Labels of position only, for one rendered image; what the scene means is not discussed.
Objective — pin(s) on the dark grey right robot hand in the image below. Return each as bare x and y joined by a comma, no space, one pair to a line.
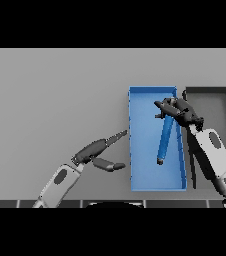
181,110

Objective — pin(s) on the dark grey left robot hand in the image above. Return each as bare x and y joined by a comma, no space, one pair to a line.
91,149

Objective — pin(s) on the blue pipe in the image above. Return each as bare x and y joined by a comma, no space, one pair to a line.
164,141

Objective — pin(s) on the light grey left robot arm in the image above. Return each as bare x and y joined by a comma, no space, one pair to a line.
59,185

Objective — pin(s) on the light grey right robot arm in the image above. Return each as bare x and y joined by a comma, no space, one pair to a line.
211,156

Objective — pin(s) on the dark grey bin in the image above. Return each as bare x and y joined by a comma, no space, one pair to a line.
223,113

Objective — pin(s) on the blue bin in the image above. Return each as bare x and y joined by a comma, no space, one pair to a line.
151,143

